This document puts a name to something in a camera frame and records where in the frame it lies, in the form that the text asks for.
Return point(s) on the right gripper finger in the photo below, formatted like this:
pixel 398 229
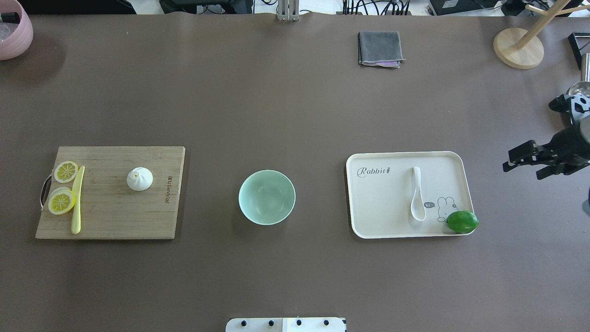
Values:
pixel 550 170
pixel 524 154

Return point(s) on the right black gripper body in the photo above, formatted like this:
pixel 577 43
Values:
pixel 573 144

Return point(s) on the white ceramic soup spoon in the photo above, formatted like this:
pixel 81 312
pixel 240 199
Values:
pixel 417 209

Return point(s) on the mint green bowl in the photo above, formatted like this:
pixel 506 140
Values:
pixel 267 197

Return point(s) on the pink bowl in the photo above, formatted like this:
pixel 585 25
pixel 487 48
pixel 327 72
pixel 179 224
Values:
pixel 17 39

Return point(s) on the metal scoop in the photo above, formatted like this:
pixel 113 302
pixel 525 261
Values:
pixel 583 86

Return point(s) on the green lime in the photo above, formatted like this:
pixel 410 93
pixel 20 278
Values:
pixel 462 222

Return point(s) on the black tray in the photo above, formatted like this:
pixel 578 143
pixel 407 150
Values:
pixel 578 41

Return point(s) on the wooden mug tree stand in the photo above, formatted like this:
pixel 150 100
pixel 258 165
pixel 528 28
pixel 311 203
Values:
pixel 520 48

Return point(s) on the cream rabbit serving tray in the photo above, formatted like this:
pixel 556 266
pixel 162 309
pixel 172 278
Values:
pixel 380 189

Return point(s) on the grey folded cloth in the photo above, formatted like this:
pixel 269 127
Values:
pixel 380 49

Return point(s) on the wooden cutting board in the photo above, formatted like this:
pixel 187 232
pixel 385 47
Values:
pixel 110 209

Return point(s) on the yellow plastic knife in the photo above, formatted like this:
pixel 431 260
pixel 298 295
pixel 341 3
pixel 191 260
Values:
pixel 76 223

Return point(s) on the upper lemon slice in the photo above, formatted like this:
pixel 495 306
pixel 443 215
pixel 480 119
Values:
pixel 66 171

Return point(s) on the lemon slice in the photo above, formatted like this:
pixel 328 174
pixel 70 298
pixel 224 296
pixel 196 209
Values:
pixel 66 171
pixel 61 200

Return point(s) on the lower lemon slice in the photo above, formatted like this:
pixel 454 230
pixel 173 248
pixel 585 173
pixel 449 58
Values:
pixel 61 200

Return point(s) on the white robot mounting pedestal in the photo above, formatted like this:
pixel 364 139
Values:
pixel 287 324

